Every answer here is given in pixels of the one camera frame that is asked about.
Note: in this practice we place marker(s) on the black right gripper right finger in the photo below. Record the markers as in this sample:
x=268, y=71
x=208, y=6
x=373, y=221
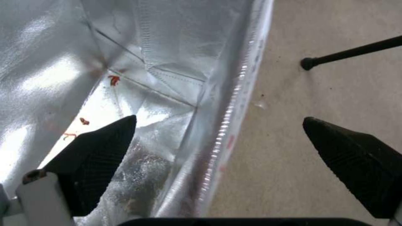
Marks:
x=358, y=162

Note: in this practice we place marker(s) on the silver foil food delivery bag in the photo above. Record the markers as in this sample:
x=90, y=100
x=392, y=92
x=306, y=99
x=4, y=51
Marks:
x=132, y=94

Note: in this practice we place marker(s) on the black metal furniture leg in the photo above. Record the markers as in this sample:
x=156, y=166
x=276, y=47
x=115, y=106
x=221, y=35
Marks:
x=348, y=52

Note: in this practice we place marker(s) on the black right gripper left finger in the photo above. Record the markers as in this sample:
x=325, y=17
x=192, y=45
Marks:
x=91, y=155

